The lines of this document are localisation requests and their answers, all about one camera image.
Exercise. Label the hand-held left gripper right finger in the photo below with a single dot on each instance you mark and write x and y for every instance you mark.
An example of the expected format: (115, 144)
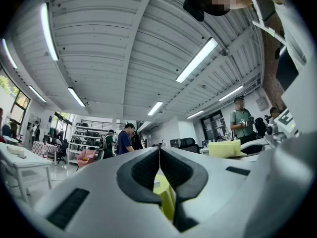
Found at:
(223, 187)

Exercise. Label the black framed glass door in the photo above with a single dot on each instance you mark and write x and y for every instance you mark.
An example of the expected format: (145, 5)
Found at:
(213, 126)

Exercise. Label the black office chair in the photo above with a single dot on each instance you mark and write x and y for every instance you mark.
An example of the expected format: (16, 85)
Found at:
(189, 145)
(62, 150)

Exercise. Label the black head-worn camera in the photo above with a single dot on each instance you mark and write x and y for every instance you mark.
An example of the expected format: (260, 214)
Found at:
(194, 10)

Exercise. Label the yellow cloth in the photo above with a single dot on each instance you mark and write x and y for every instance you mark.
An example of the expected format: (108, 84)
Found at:
(223, 149)

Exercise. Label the white desk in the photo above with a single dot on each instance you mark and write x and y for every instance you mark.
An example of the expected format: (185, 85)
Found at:
(24, 161)

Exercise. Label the red checkered table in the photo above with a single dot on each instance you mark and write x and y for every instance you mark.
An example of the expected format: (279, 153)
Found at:
(40, 147)

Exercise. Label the pink armchair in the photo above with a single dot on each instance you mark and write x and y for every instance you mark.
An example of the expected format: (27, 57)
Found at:
(86, 156)

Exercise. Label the white storage rack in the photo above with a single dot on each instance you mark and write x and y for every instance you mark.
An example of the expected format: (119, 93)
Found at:
(84, 137)

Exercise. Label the round yellow-green table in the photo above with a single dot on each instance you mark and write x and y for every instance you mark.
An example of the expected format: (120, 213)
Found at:
(166, 199)

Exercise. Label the rows of ceiling tube lights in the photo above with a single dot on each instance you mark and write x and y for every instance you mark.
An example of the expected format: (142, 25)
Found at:
(196, 59)

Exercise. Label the beige foam block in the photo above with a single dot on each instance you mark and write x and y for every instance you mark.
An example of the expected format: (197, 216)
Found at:
(15, 149)

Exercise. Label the person's white printed t-shirt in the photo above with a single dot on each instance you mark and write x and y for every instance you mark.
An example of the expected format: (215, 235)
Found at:
(304, 95)

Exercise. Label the black framed window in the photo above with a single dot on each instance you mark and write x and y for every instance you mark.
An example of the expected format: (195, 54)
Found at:
(17, 100)

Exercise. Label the grey wall electrical box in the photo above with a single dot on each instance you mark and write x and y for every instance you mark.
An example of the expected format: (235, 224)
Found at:
(262, 103)

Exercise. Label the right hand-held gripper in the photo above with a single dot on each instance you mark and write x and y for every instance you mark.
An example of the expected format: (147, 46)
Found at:
(284, 123)

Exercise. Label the white shelf unit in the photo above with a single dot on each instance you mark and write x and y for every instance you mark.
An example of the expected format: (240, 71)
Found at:
(287, 68)

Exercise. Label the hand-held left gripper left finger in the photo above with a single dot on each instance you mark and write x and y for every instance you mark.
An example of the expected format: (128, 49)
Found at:
(99, 182)

